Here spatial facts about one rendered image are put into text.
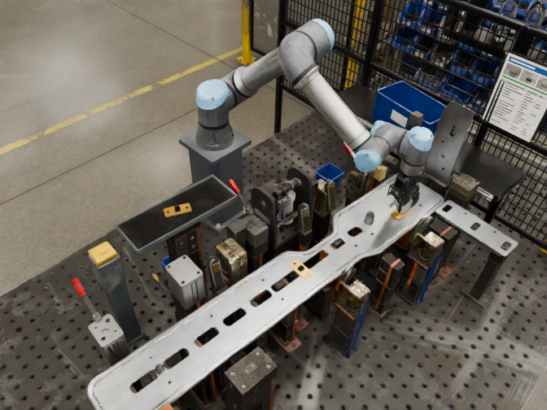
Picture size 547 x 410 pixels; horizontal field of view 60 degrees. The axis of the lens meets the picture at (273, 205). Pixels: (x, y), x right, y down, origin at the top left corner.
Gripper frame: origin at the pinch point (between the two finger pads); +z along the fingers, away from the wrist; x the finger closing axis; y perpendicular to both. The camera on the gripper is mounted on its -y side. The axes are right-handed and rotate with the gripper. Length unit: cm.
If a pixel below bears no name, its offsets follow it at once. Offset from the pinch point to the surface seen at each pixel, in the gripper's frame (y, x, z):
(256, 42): -149, -261, 82
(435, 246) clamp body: 7.7, 19.3, -2.1
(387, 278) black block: 22.0, 13.3, 9.3
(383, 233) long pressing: 13.1, 2.5, 2.1
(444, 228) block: -7.5, 14.2, 4.4
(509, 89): -55, 1, -28
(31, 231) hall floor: 98, -187, 101
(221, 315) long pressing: 76, -8, 1
